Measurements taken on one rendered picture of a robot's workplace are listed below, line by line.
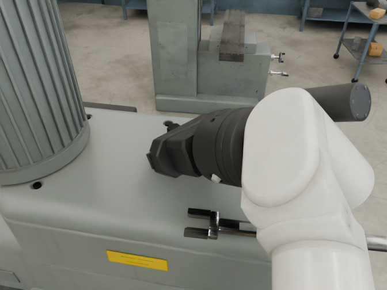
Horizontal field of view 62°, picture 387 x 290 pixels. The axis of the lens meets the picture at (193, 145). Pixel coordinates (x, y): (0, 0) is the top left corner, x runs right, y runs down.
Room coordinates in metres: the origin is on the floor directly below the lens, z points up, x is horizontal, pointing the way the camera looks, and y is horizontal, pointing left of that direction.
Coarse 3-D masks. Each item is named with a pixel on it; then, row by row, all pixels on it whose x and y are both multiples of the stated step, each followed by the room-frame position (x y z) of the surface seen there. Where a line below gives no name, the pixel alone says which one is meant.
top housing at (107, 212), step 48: (96, 144) 0.41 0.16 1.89; (144, 144) 0.41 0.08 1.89; (0, 192) 0.31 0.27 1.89; (48, 192) 0.30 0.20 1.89; (96, 192) 0.30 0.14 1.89; (144, 192) 0.30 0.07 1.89; (192, 192) 0.30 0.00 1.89; (240, 192) 0.30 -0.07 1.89; (48, 240) 0.27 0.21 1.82; (96, 240) 0.26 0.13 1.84; (144, 240) 0.24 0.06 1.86; (192, 240) 0.23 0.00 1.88; (240, 240) 0.23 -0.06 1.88; (192, 288) 0.23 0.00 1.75; (240, 288) 0.22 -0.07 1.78
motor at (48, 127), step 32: (0, 0) 0.35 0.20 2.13; (32, 0) 0.39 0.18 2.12; (0, 32) 0.34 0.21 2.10; (32, 32) 0.37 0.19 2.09; (0, 64) 0.34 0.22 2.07; (32, 64) 0.36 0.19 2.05; (64, 64) 0.41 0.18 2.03; (0, 96) 0.33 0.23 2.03; (32, 96) 0.35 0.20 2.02; (64, 96) 0.39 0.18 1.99; (0, 128) 0.32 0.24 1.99; (32, 128) 0.34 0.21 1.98; (64, 128) 0.37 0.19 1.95; (0, 160) 0.31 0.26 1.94; (32, 160) 0.33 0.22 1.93; (64, 160) 0.35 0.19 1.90
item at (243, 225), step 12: (192, 216) 0.26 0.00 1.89; (204, 216) 0.26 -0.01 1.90; (216, 216) 0.26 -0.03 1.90; (192, 228) 0.24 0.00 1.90; (216, 228) 0.24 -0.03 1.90; (228, 228) 0.24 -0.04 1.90; (240, 228) 0.24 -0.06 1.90; (252, 228) 0.24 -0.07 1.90; (372, 240) 0.22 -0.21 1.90; (384, 240) 0.22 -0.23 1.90
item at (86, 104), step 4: (84, 104) 0.78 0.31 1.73; (88, 104) 0.78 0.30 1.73; (92, 104) 0.78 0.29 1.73; (96, 104) 0.78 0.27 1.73; (100, 104) 0.78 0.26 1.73; (104, 104) 0.78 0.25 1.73; (108, 104) 0.78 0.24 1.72; (100, 108) 0.76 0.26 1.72; (104, 108) 0.76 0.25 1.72; (108, 108) 0.76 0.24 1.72; (112, 108) 0.76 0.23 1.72; (116, 108) 0.76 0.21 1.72; (120, 108) 0.76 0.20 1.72; (124, 108) 0.76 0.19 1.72; (128, 108) 0.76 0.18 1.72; (132, 108) 0.76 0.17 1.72; (136, 112) 0.76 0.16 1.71
